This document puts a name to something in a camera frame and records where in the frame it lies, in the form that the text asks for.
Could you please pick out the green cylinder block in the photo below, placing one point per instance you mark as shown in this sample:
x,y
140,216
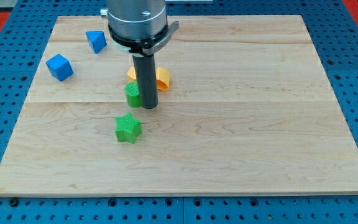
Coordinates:
x,y
132,94

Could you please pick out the wooden board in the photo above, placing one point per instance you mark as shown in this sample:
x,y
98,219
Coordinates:
x,y
249,112

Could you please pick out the blue cube block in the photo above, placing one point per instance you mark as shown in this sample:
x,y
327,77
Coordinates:
x,y
59,67

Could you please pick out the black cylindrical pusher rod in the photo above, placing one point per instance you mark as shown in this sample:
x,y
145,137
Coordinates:
x,y
146,80

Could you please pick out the green star block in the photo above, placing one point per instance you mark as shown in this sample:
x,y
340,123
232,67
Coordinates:
x,y
127,128

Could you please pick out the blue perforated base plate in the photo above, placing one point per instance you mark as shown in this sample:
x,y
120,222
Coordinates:
x,y
22,43

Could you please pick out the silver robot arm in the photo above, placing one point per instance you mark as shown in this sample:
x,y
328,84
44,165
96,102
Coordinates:
x,y
139,27

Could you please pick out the blue triangular block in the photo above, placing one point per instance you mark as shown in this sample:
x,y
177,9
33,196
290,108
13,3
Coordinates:
x,y
96,40

